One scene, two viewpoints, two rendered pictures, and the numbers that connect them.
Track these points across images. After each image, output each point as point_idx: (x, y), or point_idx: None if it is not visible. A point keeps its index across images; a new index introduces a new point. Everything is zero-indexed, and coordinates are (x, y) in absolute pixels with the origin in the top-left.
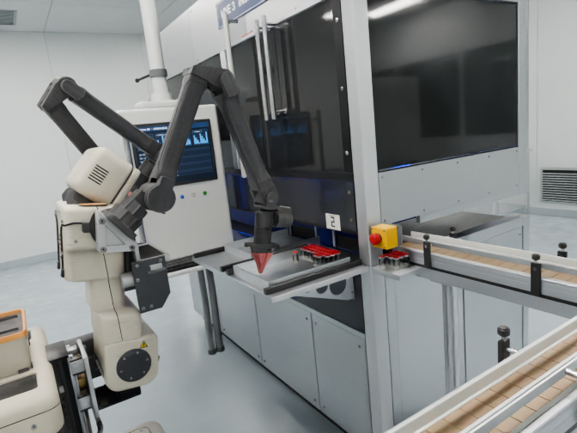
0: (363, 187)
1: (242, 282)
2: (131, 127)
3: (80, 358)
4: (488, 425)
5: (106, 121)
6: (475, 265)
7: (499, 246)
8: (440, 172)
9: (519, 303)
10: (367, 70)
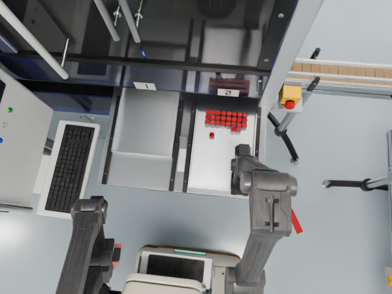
0: (283, 80)
1: (212, 194)
2: (88, 250)
3: None
4: None
5: (83, 291)
6: (354, 88)
7: (363, 65)
8: None
9: (377, 98)
10: None
